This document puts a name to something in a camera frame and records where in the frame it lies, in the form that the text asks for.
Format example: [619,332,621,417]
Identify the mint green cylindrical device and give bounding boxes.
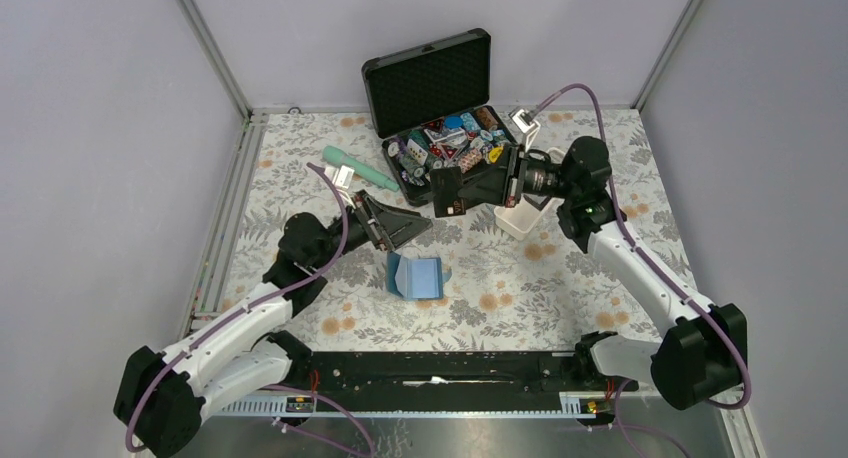
[322,146,400,192]

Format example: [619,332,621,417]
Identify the black VIP card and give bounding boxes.
[430,167,467,218]

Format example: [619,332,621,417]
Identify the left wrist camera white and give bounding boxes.
[324,165,355,191]

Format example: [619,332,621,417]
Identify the blue leather card holder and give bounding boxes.
[385,252,452,302]

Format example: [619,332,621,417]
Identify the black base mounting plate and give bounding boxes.
[261,331,624,409]

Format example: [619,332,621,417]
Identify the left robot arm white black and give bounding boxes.
[113,190,432,457]

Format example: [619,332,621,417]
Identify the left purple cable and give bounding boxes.
[124,162,350,454]

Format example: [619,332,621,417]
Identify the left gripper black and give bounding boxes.
[310,190,433,271]

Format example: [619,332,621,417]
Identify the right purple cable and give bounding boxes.
[533,83,754,411]

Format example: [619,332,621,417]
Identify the yellow round chip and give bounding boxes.
[485,146,504,164]

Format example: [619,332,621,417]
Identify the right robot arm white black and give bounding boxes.
[453,136,752,410]

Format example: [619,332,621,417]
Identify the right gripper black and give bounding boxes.
[457,143,578,209]

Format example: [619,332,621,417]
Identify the white plastic card tray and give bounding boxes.
[494,147,565,241]

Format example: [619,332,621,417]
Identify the purple cable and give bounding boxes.
[124,162,350,454]
[533,83,754,411]

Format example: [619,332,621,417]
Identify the slotted cable duct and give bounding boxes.
[213,392,597,419]

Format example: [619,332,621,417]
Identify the black poker chip case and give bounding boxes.
[361,28,517,207]

